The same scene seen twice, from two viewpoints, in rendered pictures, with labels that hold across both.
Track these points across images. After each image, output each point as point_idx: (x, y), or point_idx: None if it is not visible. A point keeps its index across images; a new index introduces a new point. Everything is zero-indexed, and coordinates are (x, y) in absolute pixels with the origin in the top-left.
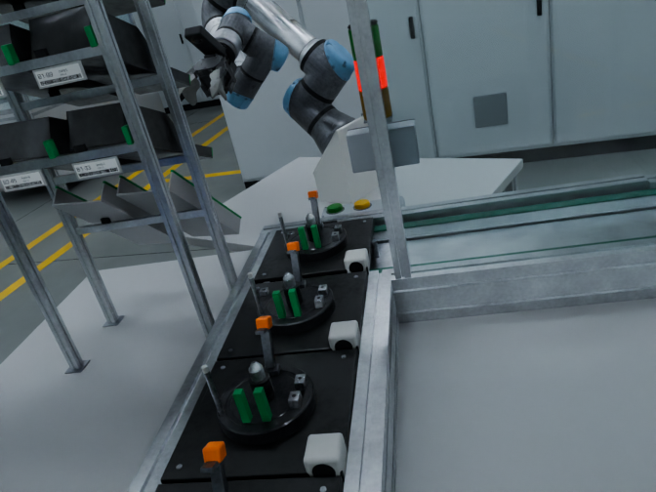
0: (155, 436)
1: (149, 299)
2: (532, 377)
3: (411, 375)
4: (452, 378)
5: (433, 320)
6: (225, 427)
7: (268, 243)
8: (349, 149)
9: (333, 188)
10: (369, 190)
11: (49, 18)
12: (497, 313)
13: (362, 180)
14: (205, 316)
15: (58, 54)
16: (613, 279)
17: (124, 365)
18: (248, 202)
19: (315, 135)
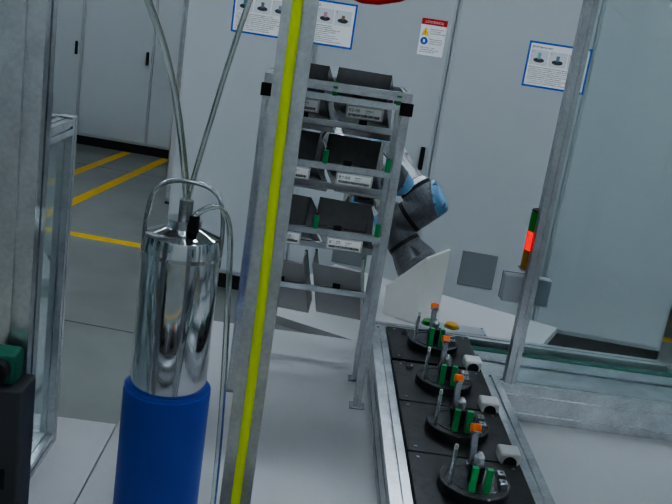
0: (382, 431)
1: None
2: (595, 463)
3: None
4: (543, 454)
5: (519, 421)
6: (440, 431)
7: (383, 334)
8: (505, 284)
9: (401, 305)
10: (427, 316)
11: (347, 138)
12: (563, 427)
13: (427, 305)
14: (364, 373)
15: (360, 168)
16: (644, 420)
17: (275, 396)
18: None
19: (399, 254)
